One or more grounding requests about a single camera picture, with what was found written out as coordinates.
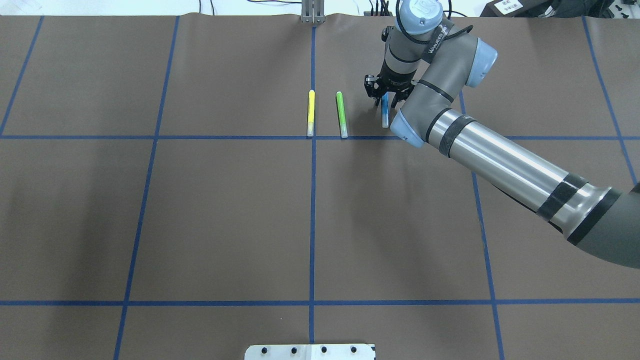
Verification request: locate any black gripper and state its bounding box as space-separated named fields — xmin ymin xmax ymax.
xmin=374 ymin=70 xmax=416 ymax=107

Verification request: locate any blue marker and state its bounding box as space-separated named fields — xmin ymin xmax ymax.
xmin=381 ymin=93 xmax=390 ymax=129

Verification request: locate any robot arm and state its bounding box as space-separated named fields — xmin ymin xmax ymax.
xmin=364 ymin=0 xmax=640 ymax=269

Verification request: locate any green marker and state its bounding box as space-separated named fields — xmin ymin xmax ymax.
xmin=335 ymin=91 xmax=349 ymax=139

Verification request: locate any yellow marker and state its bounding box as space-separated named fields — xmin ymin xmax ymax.
xmin=306 ymin=89 xmax=316 ymax=138

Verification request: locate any brown paper table mat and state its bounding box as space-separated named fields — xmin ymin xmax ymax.
xmin=1 ymin=13 xmax=639 ymax=360

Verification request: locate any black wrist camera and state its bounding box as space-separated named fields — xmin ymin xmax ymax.
xmin=363 ymin=74 xmax=382 ymax=100

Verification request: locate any aluminium frame post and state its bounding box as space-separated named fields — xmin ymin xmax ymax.
xmin=300 ymin=0 xmax=326 ymax=25

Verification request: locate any white camera pole stand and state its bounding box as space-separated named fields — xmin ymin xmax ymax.
xmin=244 ymin=343 xmax=377 ymax=360

